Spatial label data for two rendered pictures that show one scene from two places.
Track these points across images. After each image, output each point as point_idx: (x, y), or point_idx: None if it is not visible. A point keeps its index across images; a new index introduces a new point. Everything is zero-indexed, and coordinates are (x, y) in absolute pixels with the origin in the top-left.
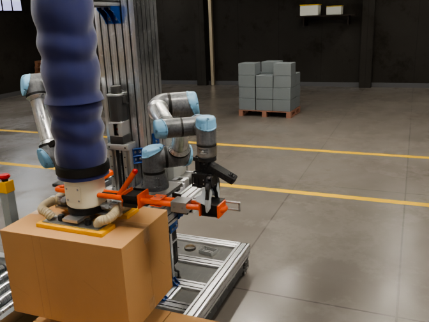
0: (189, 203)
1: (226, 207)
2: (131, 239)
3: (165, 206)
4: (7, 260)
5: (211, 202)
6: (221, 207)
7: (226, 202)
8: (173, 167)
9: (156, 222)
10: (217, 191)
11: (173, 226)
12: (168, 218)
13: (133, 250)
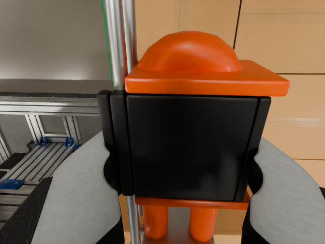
0: (181, 234)
1: (201, 37)
2: (232, 236)
3: (5, 221)
4: None
5: (217, 153)
6: (229, 70)
7: (127, 68)
8: None
9: (128, 223)
10: (108, 184)
11: (11, 185)
12: (18, 201)
13: (225, 213)
